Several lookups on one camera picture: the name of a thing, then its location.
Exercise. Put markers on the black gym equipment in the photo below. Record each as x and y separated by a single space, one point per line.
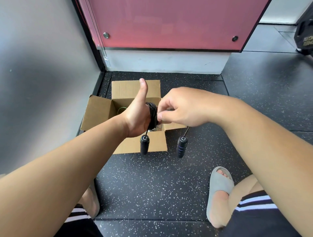
304 36

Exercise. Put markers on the brown cardboard box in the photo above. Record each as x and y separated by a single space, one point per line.
97 112

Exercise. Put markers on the person's right forearm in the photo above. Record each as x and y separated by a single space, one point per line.
274 156

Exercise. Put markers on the silver panel bolt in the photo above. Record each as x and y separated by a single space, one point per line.
106 35

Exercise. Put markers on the dark panel bolt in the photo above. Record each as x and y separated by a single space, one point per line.
235 38

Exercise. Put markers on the person's left hand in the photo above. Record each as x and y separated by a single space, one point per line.
137 119

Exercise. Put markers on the black wall edge trim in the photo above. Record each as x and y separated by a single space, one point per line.
89 36

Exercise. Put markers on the black white-striped shorts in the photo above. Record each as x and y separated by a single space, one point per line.
259 217

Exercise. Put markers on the person's right hand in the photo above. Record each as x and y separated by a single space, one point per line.
193 107

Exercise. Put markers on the person's left forearm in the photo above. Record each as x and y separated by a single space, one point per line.
61 178

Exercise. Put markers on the pink glass panel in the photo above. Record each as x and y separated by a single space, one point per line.
171 22

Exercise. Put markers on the grey right slipper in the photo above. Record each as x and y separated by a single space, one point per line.
218 183

